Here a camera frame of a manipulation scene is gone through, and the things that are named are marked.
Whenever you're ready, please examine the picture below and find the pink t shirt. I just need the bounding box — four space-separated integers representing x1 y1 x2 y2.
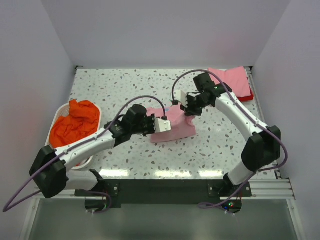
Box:
207 66 252 99
150 105 197 143

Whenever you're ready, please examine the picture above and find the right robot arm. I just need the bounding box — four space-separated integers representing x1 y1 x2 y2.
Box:
171 70 282 197

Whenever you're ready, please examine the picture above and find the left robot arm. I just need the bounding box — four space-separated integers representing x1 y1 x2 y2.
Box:
29 104 168 199

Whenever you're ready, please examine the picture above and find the folded pink t shirt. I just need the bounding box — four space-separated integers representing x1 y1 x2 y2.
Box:
207 66 252 99

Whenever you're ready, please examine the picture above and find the folded red t shirt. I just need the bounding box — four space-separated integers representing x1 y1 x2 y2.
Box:
238 91 254 103

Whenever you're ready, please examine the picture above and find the orange t shirt in basket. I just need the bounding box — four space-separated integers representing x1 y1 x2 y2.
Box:
49 99 101 167

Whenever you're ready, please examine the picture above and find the white laundry basket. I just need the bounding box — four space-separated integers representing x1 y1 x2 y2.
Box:
46 103 103 172

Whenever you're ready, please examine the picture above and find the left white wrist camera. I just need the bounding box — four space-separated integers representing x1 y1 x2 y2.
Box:
154 118 172 133

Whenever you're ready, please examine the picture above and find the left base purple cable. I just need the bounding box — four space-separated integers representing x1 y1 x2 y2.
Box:
84 191 112 215

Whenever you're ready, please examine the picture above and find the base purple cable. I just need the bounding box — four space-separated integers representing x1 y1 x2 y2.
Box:
197 197 241 210
84 191 112 215

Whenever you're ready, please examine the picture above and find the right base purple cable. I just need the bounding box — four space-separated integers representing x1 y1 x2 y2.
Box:
197 197 241 210

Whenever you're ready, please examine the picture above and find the aluminium frame rail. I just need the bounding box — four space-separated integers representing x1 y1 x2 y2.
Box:
18 66 298 240

